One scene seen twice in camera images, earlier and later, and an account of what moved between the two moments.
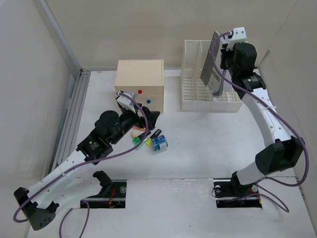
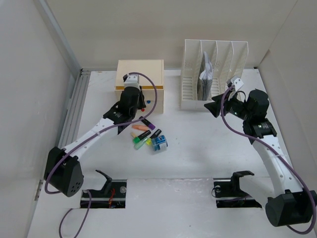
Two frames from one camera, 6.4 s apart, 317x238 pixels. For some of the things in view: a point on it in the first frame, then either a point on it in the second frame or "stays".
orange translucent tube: x=135 y=128 stays
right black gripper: x=224 y=53 -> x=214 y=107
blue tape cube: x=159 y=143 stays
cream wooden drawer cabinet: x=145 y=78 stays
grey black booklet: x=211 y=77 -> x=205 y=84
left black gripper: x=139 y=122 -> x=141 y=105
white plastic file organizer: x=194 y=94 stays
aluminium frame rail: x=67 y=142 stays
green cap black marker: x=136 y=140 stays
